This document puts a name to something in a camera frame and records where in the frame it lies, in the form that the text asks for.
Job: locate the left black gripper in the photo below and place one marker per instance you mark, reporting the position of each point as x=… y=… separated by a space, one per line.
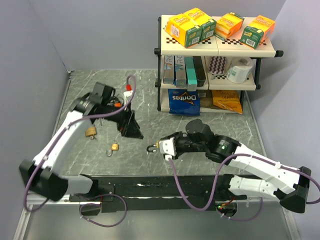
x=133 y=131

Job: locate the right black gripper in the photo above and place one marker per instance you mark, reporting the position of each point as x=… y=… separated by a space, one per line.
x=179 y=134

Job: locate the orange black padlock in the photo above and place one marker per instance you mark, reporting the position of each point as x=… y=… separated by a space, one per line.
x=116 y=101

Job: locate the yellow padlock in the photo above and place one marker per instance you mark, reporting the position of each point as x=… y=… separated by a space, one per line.
x=152 y=148

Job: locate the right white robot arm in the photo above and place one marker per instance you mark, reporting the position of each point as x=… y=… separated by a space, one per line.
x=287 y=185

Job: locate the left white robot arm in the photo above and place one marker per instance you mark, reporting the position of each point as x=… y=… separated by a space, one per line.
x=42 y=174

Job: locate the small brass padlock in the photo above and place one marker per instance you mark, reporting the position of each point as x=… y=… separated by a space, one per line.
x=114 y=147

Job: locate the large brass padlock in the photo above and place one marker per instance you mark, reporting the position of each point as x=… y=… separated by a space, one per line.
x=94 y=129

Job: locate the blue Doritos bag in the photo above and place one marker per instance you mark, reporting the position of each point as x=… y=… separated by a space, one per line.
x=183 y=102

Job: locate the brown snack bag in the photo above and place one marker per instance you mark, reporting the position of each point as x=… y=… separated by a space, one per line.
x=205 y=98

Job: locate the yellow honey dijon bag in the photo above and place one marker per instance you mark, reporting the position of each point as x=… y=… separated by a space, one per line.
x=227 y=100

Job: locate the teal box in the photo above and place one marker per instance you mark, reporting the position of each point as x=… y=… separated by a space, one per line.
x=190 y=74

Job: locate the beige three tier shelf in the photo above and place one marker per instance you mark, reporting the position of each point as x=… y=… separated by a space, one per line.
x=212 y=47

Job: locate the purple zigzag sponge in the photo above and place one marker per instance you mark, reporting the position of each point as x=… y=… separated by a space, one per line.
x=217 y=65

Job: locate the black green box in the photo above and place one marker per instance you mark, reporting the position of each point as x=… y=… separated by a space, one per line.
x=199 y=71

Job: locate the toilet paper roll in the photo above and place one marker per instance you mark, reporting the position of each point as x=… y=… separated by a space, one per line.
x=239 y=69

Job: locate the yellow sponge box left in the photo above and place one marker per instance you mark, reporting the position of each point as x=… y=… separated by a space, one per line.
x=184 y=30

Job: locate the yellow sponge box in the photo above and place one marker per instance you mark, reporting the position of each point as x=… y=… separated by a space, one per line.
x=205 y=21
x=184 y=30

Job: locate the orange sponge pack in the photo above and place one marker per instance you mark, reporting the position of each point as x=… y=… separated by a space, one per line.
x=228 y=24

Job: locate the orange green sponge box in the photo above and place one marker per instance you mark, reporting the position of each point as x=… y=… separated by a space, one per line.
x=257 y=31

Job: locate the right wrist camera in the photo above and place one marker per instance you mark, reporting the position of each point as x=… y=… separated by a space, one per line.
x=167 y=148

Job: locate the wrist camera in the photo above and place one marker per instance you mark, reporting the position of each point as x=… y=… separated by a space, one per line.
x=167 y=148
x=128 y=93

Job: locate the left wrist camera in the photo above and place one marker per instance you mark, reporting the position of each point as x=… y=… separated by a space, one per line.
x=128 y=93

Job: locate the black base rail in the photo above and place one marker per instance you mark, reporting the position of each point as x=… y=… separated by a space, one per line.
x=116 y=193

